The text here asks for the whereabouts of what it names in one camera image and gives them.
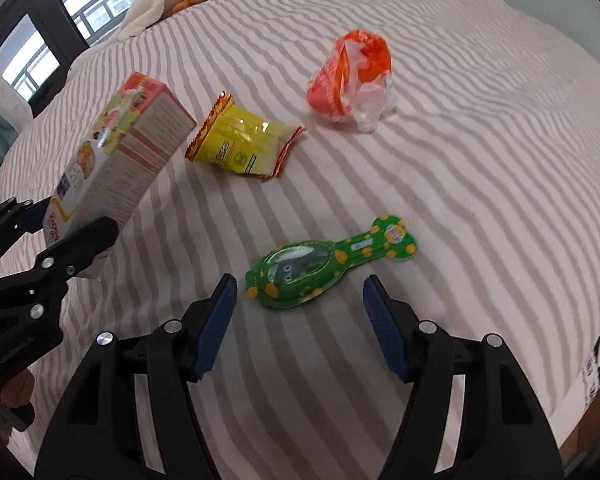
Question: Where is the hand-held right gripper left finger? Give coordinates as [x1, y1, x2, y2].
[34, 273, 239, 480]

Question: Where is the white sheer curtain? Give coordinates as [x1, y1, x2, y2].
[0, 42, 33, 122]

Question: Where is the person's left hand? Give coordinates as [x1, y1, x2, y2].
[0, 367, 36, 432]

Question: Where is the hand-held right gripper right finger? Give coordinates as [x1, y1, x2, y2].
[363, 274, 567, 480]

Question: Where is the grey striped blanket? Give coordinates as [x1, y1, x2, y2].
[0, 0, 600, 480]

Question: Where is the white plush goose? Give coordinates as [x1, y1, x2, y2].
[117, 0, 244, 41]

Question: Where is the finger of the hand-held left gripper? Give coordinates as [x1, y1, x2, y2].
[0, 216, 120, 312]
[0, 197, 52, 281]

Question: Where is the colourful printed carton box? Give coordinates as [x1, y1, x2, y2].
[42, 71, 198, 281]

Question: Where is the green dotted toy packet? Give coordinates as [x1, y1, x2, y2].
[244, 213, 420, 310]

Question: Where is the orange plastic bag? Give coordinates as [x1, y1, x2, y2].
[305, 29, 399, 134]

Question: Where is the yellow snack packet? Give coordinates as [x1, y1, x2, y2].
[183, 90, 307, 184]

